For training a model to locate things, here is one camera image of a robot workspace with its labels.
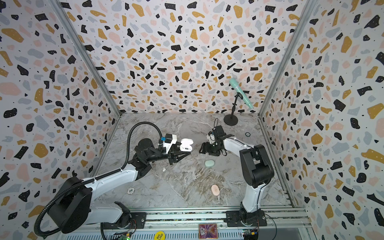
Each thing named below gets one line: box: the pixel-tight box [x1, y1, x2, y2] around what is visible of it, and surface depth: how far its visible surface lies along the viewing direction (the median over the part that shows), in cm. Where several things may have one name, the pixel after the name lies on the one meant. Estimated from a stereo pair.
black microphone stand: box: [223, 92, 243, 126], surface depth 119 cm
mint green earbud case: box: [204, 159, 215, 168], surface depth 94 cm
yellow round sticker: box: [153, 231, 166, 240], surface depth 71 cm
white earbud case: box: [179, 138, 194, 152], surface depth 70 cm
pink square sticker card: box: [198, 224, 218, 240], surface depth 71 cm
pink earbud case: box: [211, 184, 220, 196], surface depth 84 cm
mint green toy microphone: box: [229, 78, 254, 109], surface depth 99 cm
